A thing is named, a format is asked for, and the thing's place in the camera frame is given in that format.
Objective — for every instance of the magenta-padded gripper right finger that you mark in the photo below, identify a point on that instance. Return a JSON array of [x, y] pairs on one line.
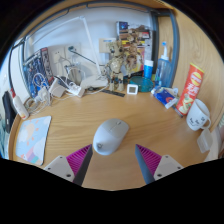
[[166, 165]]

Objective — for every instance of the blue tissue pack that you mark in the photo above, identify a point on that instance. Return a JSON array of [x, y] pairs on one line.
[[164, 96]]

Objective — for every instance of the small white square clock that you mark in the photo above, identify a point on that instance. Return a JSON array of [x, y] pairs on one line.
[[132, 89]]

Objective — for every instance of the clear blue pump bottle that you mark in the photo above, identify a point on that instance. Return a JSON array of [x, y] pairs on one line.
[[163, 71]]

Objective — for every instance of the black ruler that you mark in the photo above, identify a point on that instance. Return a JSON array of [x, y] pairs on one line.
[[113, 93]]

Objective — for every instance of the sun and clouds mouse pad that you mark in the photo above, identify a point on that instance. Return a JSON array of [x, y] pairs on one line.
[[33, 138]]

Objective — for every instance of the red chips can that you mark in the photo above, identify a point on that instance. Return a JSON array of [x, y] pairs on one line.
[[190, 88]]

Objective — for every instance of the teal round dish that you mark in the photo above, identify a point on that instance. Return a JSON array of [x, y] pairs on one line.
[[144, 85]]

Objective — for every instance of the white multiport charger block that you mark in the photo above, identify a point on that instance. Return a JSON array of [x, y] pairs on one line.
[[44, 94]]

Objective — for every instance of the grey computer mouse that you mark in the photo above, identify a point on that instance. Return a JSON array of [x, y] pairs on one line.
[[110, 136]]

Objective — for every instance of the white wall note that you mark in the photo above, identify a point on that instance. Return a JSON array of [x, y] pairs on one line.
[[106, 45]]

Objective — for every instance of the white power adapter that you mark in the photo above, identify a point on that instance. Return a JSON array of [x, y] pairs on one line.
[[57, 88]]

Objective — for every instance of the light checked bedding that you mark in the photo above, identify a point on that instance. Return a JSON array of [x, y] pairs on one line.
[[2, 133]]

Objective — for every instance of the white power strip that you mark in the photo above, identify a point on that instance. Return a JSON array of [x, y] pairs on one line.
[[76, 90]]

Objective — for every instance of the colourful printed boxes stack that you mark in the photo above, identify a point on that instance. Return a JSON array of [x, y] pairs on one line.
[[138, 40]]

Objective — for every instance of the white wall socket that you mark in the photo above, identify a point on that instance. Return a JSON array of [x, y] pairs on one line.
[[75, 55], [58, 55]]

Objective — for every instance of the clear glass jar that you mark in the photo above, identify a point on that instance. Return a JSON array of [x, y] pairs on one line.
[[74, 74]]

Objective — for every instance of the wooden tree figure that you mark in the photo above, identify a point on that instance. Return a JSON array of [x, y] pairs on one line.
[[116, 66]]

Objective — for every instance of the white mug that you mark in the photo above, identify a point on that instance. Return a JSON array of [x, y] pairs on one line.
[[196, 116]]

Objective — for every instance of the clear plastic box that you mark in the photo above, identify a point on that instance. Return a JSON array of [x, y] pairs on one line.
[[204, 140]]

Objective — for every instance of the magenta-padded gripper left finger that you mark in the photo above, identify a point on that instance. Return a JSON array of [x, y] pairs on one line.
[[60, 166]]

